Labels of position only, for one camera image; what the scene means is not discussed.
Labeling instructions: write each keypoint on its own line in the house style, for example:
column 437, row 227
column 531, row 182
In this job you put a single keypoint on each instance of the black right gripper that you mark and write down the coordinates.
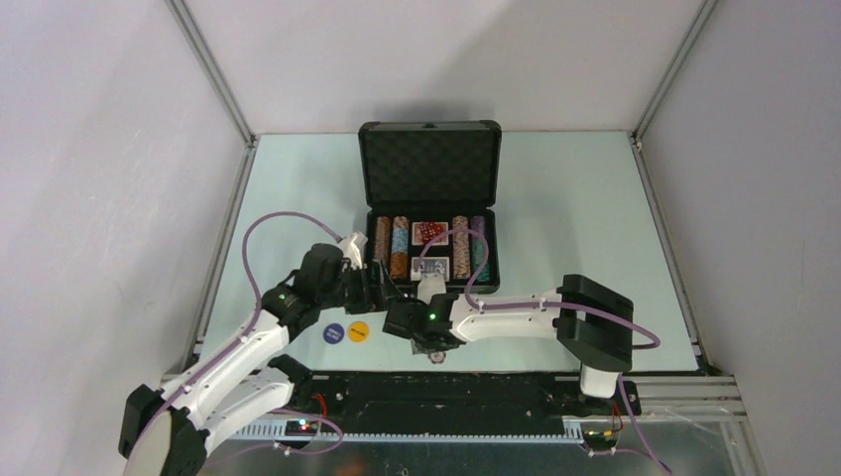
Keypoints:
column 419, row 346

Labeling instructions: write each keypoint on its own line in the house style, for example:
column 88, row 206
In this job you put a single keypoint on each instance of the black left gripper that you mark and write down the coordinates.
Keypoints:
column 371, row 297

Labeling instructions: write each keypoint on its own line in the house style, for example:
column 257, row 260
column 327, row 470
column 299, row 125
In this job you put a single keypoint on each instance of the brown white poker chip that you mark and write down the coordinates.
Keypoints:
column 437, row 357

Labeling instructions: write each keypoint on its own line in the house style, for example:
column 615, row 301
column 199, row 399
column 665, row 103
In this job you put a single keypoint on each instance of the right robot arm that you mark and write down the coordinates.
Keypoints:
column 592, row 322

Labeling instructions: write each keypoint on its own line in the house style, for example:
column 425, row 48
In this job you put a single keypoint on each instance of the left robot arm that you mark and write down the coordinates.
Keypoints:
column 173, row 430

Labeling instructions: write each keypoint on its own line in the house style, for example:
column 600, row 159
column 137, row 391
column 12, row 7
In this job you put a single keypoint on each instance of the red dice set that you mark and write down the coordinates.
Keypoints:
column 424, row 232

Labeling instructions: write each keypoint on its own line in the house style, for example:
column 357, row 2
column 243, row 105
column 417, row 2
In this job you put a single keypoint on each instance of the blue small blind button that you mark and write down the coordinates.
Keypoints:
column 333, row 333

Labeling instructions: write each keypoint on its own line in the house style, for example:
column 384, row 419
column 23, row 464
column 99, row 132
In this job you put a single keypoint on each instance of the blue playing card deck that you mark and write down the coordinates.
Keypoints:
column 423, row 266

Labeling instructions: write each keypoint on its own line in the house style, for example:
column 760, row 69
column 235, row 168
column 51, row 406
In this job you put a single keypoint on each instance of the yellow big blind button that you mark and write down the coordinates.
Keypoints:
column 358, row 331

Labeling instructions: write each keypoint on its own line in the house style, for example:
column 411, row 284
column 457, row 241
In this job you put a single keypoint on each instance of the blue orange chip stack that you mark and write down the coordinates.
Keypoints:
column 399, row 258

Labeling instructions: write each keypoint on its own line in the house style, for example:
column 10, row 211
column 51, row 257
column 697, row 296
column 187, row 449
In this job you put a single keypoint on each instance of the pink brown chip stack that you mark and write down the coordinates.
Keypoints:
column 461, row 248

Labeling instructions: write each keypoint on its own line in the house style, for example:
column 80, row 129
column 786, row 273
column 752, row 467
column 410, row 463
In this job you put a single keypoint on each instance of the black poker case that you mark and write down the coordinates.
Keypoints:
column 434, row 171

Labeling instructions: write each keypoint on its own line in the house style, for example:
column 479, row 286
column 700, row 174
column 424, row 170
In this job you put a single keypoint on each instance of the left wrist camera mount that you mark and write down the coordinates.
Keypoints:
column 352, row 247

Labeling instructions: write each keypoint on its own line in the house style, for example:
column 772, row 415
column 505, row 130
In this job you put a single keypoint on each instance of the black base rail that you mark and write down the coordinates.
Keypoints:
column 453, row 403

